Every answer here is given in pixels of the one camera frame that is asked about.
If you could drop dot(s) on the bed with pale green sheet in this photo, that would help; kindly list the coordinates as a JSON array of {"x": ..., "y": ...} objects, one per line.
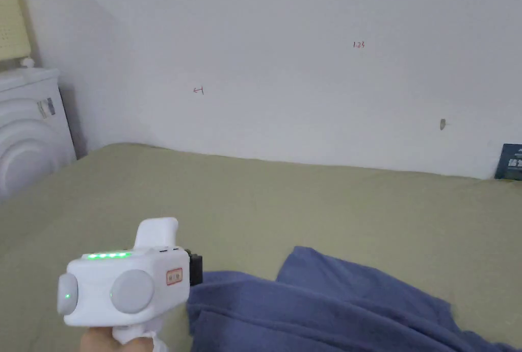
[{"x": 285, "y": 205}]

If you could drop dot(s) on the pale yellow perforated board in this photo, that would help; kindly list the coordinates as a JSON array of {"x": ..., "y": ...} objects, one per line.
[{"x": 12, "y": 13}]

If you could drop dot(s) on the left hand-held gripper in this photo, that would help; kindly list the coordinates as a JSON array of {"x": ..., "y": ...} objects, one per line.
[{"x": 134, "y": 278}]

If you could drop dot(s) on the person's left hand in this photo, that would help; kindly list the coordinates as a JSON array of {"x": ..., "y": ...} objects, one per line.
[{"x": 104, "y": 339}]

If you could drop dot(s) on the dark blue shirt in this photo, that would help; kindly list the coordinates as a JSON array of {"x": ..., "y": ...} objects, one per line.
[{"x": 326, "y": 315}]

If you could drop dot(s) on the dark blue card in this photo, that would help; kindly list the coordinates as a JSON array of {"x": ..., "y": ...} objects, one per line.
[{"x": 509, "y": 162}]

